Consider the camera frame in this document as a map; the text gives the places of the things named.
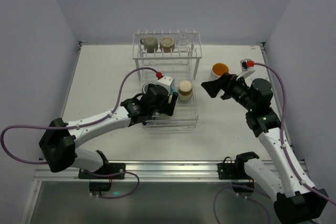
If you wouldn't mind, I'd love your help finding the dark grey mug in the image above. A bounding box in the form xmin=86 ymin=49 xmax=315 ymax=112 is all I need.
xmin=142 ymin=82 xmax=157 ymax=96

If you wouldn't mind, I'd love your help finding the floral white mug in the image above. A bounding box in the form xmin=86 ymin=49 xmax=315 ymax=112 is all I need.
xmin=209 ymin=63 xmax=229 ymax=81

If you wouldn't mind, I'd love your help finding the light blue mug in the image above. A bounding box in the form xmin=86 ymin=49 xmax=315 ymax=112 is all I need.
xmin=164 ymin=73 xmax=178 ymax=95

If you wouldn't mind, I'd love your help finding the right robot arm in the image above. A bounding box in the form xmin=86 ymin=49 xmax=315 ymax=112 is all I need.
xmin=201 ymin=73 xmax=328 ymax=223

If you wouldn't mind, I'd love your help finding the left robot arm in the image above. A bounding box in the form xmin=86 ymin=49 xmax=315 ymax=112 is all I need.
xmin=39 ymin=83 xmax=178 ymax=174

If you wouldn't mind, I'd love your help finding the brown and cream cup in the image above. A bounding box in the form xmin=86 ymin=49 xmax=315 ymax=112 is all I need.
xmin=178 ymin=80 xmax=193 ymax=101

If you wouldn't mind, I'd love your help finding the clear glass cup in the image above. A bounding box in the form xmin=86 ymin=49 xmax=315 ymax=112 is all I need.
xmin=176 ymin=31 xmax=189 ymax=51

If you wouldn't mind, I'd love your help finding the olive green cup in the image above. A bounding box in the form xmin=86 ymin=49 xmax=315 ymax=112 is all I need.
xmin=140 ymin=36 xmax=159 ymax=54

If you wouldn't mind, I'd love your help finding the brown speckled cup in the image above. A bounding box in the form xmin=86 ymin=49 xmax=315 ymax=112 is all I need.
xmin=160 ymin=36 xmax=175 ymax=53

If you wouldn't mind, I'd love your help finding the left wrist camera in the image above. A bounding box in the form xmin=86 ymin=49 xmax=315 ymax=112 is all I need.
xmin=156 ymin=75 xmax=172 ymax=94

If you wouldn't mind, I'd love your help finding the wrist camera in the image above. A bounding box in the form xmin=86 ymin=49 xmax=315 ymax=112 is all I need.
xmin=156 ymin=75 xmax=172 ymax=94
xmin=237 ymin=59 xmax=255 ymax=79

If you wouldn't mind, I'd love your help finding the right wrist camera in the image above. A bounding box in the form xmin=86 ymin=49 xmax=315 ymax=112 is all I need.
xmin=237 ymin=59 xmax=255 ymax=79

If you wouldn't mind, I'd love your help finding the white wire dish rack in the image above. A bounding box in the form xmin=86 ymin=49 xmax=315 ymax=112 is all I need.
xmin=132 ymin=30 xmax=202 ymax=129

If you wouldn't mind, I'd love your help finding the aluminium mounting rail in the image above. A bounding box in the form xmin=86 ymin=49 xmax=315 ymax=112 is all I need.
xmin=34 ymin=159 xmax=310 ymax=183

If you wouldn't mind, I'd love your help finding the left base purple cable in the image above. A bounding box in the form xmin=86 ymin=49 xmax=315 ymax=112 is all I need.
xmin=78 ymin=168 xmax=140 ymax=199

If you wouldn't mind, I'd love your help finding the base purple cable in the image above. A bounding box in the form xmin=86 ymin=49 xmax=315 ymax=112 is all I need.
xmin=212 ymin=182 xmax=272 ymax=224
xmin=78 ymin=168 xmax=140 ymax=199

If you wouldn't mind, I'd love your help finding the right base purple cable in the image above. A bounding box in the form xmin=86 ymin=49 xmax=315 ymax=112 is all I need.
xmin=212 ymin=182 xmax=272 ymax=224

